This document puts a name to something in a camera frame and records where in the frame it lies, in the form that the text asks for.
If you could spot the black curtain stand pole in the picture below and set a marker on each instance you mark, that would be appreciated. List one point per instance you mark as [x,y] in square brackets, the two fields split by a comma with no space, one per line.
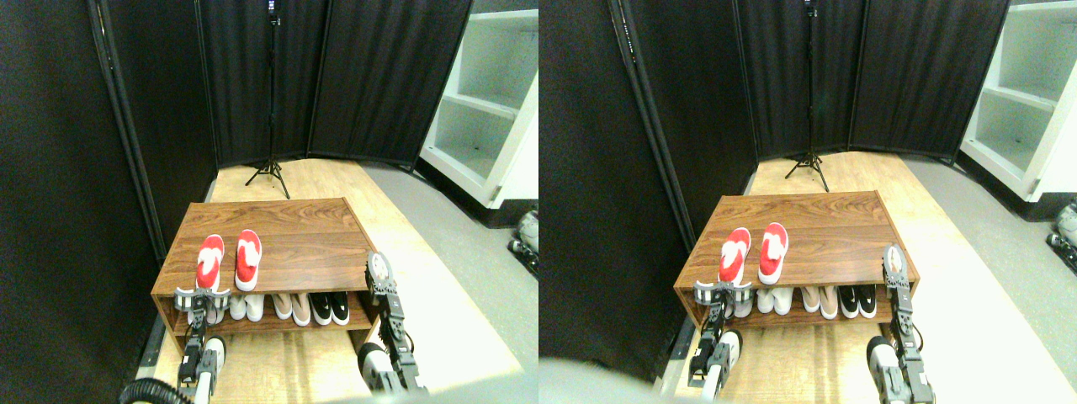
[652,126]
[126,126]

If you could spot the brown shoe rack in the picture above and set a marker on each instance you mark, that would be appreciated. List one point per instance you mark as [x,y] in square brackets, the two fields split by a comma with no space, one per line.
[311,244]
[833,240]

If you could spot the white shoe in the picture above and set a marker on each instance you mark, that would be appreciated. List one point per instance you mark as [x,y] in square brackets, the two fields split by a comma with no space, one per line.
[765,302]
[782,302]
[237,308]
[254,309]

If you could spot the white shelf unit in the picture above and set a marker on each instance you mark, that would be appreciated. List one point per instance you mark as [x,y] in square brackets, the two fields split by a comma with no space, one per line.
[471,126]
[1010,118]

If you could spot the grey curtain stand foot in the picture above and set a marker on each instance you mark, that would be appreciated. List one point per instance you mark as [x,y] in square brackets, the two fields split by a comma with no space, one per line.
[151,345]
[676,370]

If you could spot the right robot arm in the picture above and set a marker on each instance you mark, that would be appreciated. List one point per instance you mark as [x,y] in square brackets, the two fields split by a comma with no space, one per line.
[408,366]
[913,366]

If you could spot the black shoe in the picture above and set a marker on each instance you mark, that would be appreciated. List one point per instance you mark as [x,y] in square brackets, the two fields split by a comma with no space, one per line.
[320,311]
[848,304]
[339,310]
[867,303]

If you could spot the black tripod stand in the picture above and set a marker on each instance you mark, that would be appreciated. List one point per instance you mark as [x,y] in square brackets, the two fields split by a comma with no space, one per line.
[273,84]
[811,84]

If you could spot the grey and black device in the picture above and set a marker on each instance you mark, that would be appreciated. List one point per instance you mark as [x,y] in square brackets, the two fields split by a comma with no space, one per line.
[528,231]
[1067,227]

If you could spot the beige shoe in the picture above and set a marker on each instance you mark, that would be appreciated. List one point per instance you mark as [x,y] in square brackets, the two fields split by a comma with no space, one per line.
[829,305]
[809,300]
[282,306]
[300,311]

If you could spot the red shoe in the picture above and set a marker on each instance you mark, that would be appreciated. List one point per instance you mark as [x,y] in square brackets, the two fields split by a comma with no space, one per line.
[732,263]
[209,268]
[771,266]
[246,271]

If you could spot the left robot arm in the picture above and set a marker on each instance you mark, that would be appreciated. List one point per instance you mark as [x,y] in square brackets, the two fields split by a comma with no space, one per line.
[206,366]
[719,362]

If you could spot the lilac shoe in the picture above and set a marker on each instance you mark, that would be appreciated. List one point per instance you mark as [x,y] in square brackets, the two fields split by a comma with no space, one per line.
[218,316]
[745,308]

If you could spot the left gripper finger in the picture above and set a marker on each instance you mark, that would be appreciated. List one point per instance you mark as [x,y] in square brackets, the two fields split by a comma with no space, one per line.
[219,296]
[185,297]
[740,290]
[704,291]

